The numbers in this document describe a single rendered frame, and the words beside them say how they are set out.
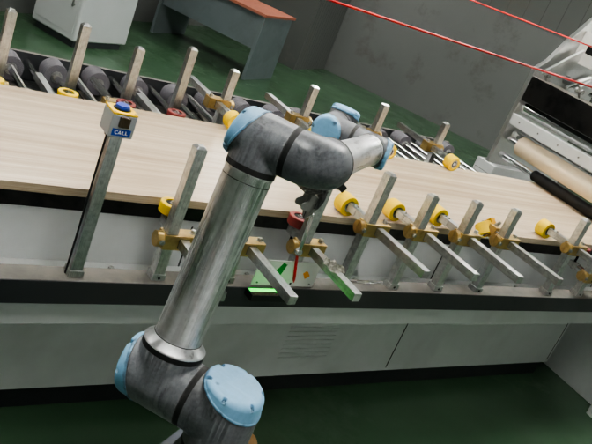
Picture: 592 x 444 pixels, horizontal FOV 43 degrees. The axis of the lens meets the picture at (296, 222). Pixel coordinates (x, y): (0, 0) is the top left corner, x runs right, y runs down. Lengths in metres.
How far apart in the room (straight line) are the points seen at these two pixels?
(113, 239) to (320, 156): 1.09
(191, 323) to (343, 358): 1.78
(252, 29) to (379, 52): 2.64
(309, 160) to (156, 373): 0.59
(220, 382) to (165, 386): 0.12
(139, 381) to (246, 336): 1.29
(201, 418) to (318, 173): 0.60
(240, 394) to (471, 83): 8.62
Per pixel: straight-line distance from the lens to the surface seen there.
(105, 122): 2.04
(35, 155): 2.43
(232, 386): 1.72
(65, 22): 7.27
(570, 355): 4.74
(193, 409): 1.72
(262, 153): 1.57
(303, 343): 3.19
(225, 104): 3.44
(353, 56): 10.56
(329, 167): 1.57
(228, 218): 1.61
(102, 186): 2.11
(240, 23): 8.36
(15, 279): 2.17
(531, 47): 9.94
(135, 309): 2.41
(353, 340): 3.36
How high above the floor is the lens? 1.85
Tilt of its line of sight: 21 degrees down
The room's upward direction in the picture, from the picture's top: 23 degrees clockwise
